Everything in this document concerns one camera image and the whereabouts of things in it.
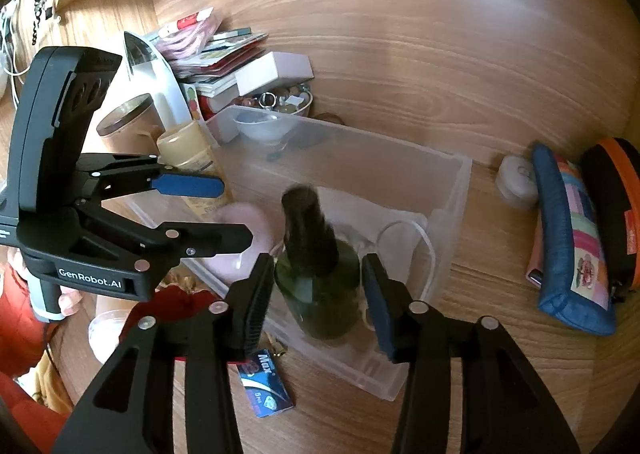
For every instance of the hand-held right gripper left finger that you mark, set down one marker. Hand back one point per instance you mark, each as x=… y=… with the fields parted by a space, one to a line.
x=260 y=294

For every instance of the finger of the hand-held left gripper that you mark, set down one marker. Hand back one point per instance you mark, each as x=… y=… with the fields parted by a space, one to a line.
x=220 y=236
x=190 y=186

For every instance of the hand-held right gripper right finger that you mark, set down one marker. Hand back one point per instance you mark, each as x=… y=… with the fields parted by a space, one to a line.
x=377 y=304

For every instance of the dark green glass bottle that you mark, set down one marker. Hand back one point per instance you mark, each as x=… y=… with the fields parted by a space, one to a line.
x=320 y=294

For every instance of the clear plastic storage bin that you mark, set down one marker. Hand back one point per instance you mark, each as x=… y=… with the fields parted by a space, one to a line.
x=450 y=214

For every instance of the wooden desktop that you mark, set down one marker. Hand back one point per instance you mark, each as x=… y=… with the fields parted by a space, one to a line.
x=490 y=294

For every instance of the person's left hand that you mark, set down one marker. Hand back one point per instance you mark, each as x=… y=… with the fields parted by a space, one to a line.
x=70 y=301

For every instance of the pink fluffy puff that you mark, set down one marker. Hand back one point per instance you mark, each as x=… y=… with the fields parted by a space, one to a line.
x=262 y=234

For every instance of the cream yellow plastic bottle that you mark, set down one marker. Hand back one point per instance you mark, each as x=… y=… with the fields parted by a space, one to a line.
x=185 y=144

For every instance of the red cloth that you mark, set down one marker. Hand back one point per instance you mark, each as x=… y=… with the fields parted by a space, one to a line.
x=185 y=314

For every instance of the pink tin with dark lid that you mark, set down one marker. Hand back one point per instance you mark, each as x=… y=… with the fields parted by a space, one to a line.
x=127 y=117

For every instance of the white cloth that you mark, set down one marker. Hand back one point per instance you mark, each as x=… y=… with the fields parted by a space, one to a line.
x=370 y=219

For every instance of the white ceramic bowl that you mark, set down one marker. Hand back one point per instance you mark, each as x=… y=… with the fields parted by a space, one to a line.
x=262 y=127

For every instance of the small blue card packet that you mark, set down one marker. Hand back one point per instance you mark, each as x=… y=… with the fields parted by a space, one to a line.
x=270 y=389

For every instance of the white pointed appliance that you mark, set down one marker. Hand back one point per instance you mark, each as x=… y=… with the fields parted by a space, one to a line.
x=160 y=84

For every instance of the bowl of small trinkets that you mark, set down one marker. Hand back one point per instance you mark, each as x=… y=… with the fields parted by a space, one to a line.
x=285 y=102

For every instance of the stack of books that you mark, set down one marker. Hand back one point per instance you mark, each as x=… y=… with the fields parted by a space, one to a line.
x=225 y=59

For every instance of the white cardboard box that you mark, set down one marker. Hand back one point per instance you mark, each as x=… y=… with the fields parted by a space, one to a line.
x=272 y=72

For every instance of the clear plastic cup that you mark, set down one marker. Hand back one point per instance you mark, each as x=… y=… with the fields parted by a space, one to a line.
x=105 y=339

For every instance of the pink plastic packet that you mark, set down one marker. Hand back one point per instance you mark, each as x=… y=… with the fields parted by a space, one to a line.
x=190 y=32

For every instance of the white round case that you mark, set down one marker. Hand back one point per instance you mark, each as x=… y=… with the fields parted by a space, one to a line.
x=517 y=179

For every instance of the blue patchwork pencil case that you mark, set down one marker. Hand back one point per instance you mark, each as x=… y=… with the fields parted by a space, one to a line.
x=555 y=214

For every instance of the black pouch with orange trim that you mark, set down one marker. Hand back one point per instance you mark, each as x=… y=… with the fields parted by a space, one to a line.
x=605 y=204

